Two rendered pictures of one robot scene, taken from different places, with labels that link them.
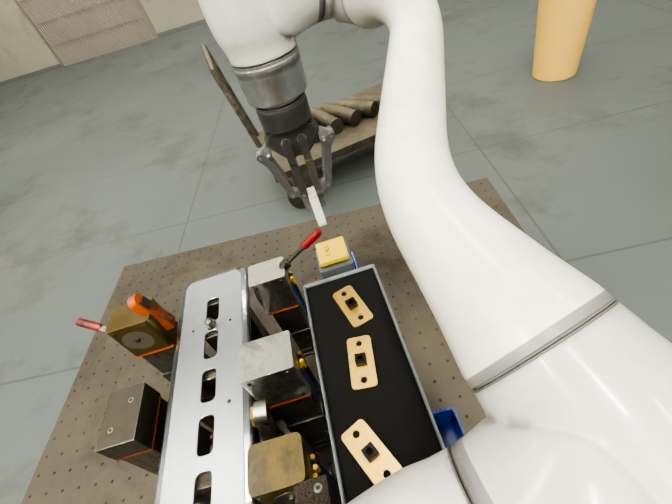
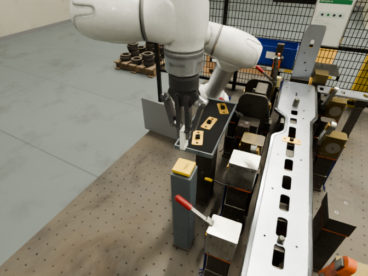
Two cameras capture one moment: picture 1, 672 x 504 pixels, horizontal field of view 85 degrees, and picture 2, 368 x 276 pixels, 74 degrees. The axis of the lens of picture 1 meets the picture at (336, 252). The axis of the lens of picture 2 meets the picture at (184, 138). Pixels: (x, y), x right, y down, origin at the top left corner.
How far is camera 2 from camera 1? 107 cm
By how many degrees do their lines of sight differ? 95
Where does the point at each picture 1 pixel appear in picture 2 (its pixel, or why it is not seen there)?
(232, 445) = (272, 172)
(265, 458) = (256, 141)
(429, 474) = (223, 35)
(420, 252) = not seen: hidden behind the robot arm
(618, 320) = not seen: hidden behind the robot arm
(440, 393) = (168, 202)
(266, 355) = (244, 159)
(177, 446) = (302, 185)
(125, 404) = (339, 211)
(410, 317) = (142, 245)
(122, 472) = not seen: outside the picture
